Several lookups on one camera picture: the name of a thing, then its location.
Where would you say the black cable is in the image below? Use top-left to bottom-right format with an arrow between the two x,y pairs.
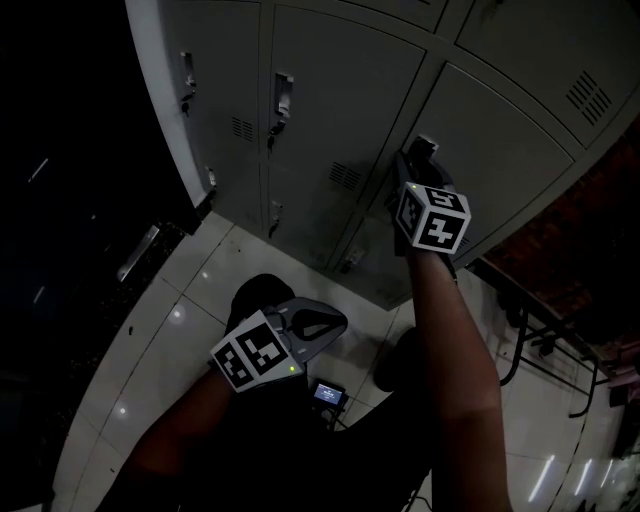
317,403 -> 352,432

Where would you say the person's dark clothing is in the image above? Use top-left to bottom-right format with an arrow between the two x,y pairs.
97,367 -> 437,512

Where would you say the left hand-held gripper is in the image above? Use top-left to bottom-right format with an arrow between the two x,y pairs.
209,297 -> 349,394

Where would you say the person's left forearm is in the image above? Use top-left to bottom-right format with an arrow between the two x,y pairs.
123,368 -> 242,484

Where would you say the small grey locker door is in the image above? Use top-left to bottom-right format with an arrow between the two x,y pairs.
263,164 -> 372,269
327,214 -> 416,309
207,162 -> 264,229

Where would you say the person's right forearm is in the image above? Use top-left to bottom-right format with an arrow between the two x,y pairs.
405,248 -> 507,512

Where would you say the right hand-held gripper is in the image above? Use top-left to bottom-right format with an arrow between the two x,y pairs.
384,149 -> 473,257

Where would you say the small device with lit screen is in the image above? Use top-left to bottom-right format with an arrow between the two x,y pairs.
311,380 -> 348,408

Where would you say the silver metal bar handle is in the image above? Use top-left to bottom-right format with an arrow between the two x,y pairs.
116,224 -> 162,282

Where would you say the black metal furniture frame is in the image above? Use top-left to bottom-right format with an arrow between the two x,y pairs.
494,287 -> 556,387
567,347 -> 614,419

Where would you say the person's left shoe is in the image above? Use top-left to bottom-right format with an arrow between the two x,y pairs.
230,273 -> 297,331

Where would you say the grey metal locker door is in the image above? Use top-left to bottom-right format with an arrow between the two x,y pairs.
367,62 -> 576,266

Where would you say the grey vented locker door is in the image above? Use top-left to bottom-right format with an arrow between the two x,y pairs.
453,0 -> 640,149

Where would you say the grey metal locker cabinet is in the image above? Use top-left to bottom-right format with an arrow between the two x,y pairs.
124,0 -> 640,312

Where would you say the grey locker door with keys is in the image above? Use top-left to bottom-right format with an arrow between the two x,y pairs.
266,4 -> 427,182
163,0 -> 262,162

